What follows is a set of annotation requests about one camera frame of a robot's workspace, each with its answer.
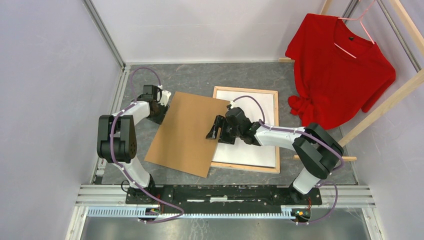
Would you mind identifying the wooden clothes rack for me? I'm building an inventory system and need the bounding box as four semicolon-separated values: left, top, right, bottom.
278;0;424;162

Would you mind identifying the aluminium rail frame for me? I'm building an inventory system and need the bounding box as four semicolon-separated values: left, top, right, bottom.
66;184;384;240

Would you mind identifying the brown cardboard backing board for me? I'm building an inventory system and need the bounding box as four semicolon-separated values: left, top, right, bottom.
144;91;230;178

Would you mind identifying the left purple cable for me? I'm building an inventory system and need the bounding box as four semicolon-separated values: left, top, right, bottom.
109;67;185;224

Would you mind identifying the red t-shirt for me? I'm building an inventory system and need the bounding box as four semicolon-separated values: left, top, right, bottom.
285;13;397;132

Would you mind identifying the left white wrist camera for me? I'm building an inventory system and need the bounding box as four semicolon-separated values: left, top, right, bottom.
158;85;172;106

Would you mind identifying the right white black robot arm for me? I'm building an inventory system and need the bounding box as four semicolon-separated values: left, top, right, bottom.
205;107;344;204

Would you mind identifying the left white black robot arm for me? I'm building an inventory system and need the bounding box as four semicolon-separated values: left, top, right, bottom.
96;84;172;204

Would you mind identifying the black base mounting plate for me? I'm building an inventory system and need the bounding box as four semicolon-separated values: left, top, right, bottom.
125;184;323;215

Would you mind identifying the white wooden picture frame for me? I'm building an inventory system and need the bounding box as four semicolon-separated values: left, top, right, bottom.
211;86;281;174

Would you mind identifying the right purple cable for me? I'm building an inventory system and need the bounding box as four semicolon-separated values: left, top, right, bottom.
231;95;346;225

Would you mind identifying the purple cable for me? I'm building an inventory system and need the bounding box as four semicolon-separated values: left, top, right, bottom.
109;67;185;224
231;95;346;225

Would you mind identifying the pink wire hanger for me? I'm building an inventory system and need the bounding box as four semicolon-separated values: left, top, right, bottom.
329;0;376;59

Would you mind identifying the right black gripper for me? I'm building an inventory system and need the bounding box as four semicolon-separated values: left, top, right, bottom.
205;114;242;145

